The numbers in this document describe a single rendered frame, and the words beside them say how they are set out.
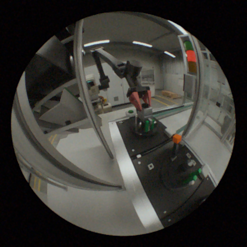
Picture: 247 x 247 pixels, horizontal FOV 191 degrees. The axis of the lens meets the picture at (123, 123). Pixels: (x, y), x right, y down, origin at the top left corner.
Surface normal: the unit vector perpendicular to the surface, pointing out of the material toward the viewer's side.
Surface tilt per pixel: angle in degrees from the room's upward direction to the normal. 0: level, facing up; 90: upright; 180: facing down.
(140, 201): 0
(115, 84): 90
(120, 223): 0
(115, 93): 90
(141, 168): 0
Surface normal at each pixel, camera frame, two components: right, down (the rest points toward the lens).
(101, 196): -0.12, -0.81
